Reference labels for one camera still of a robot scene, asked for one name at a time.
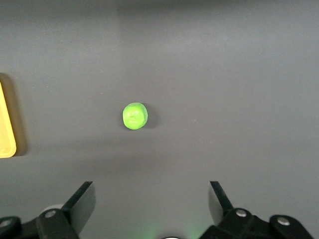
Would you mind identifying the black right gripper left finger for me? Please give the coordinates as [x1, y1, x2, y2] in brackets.
[0, 181, 96, 239]

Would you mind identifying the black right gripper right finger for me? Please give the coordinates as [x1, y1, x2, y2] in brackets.
[199, 181, 314, 239]

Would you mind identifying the green apple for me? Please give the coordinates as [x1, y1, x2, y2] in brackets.
[122, 102, 149, 130]

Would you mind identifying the yellow plastic tray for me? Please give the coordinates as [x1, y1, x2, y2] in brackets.
[0, 73, 17, 159]

